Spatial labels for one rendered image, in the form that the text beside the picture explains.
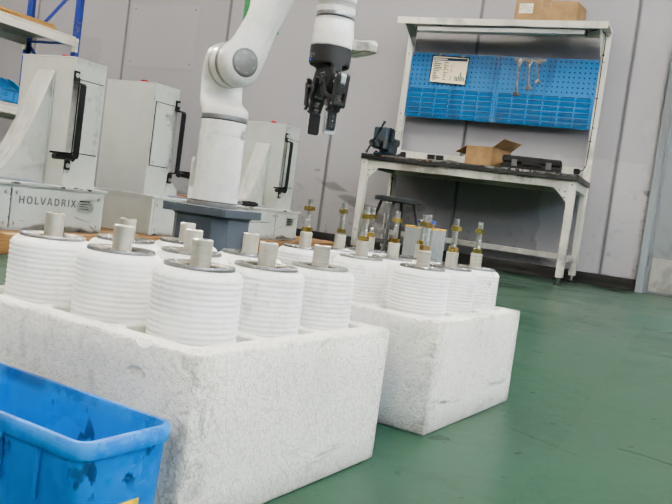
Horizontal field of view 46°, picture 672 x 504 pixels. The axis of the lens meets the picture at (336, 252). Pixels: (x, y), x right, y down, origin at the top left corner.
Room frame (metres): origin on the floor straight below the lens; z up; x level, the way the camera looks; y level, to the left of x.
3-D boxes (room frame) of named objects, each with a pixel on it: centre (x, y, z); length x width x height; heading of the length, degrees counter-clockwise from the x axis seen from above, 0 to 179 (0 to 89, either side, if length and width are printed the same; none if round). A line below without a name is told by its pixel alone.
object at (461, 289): (1.40, -0.21, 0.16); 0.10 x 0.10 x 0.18
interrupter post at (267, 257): (0.93, 0.08, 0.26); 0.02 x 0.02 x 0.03
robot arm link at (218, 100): (1.58, 0.26, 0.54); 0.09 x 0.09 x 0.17; 36
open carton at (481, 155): (6.03, -1.05, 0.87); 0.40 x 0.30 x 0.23; 52
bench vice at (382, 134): (5.93, -0.25, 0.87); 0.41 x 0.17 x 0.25; 156
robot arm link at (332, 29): (1.43, 0.04, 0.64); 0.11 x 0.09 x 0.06; 117
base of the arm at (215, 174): (1.58, 0.26, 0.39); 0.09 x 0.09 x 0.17; 66
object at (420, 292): (1.30, -0.15, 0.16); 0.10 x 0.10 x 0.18
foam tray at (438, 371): (1.46, -0.11, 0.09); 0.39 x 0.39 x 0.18; 59
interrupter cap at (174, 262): (0.83, 0.14, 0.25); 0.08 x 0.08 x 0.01
